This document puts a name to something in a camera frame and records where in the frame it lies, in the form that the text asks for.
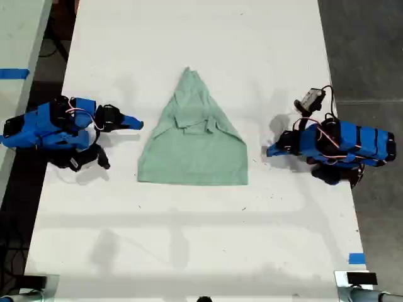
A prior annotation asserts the pale green T-shirt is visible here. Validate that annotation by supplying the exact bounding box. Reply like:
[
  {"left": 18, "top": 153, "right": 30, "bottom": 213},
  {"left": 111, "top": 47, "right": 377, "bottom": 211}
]
[{"left": 137, "top": 66, "right": 249, "bottom": 186}]

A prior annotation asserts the long blue tape strip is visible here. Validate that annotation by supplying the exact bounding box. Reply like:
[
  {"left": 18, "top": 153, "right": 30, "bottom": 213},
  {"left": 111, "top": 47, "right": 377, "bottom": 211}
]
[{"left": 0, "top": 68, "right": 31, "bottom": 80}]

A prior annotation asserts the pale side table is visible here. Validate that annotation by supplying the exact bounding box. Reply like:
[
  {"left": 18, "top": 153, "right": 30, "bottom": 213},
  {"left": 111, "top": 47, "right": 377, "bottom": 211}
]
[{"left": 0, "top": 0, "right": 54, "bottom": 202}]

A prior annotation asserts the small blue tape piece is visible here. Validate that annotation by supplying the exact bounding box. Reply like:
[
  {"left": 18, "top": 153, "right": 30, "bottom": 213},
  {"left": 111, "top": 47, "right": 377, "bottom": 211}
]
[{"left": 348, "top": 252, "right": 366, "bottom": 266}]

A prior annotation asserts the small black box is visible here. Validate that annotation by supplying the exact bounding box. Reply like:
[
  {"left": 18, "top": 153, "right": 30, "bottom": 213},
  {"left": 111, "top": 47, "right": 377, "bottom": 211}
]
[
  {"left": 18, "top": 274, "right": 48, "bottom": 289},
  {"left": 346, "top": 272, "right": 378, "bottom": 286}
]

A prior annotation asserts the black camera stalk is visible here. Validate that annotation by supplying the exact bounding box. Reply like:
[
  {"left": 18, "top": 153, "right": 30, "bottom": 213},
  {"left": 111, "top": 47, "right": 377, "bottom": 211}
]
[{"left": 298, "top": 110, "right": 310, "bottom": 131}]

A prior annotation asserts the gripper's black camera box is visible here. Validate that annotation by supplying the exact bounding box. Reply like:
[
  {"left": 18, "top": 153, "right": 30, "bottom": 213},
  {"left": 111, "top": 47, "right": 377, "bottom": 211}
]
[
  {"left": 67, "top": 143, "right": 111, "bottom": 172},
  {"left": 293, "top": 88, "right": 326, "bottom": 113}
]

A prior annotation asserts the black camera cable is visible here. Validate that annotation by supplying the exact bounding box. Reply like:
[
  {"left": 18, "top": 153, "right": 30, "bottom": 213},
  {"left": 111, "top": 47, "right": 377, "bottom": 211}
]
[{"left": 320, "top": 84, "right": 336, "bottom": 121}]

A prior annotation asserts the black floor cable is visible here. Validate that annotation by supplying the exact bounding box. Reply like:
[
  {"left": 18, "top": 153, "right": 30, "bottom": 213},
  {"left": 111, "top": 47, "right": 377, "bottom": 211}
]
[{"left": 38, "top": 28, "right": 69, "bottom": 60}]

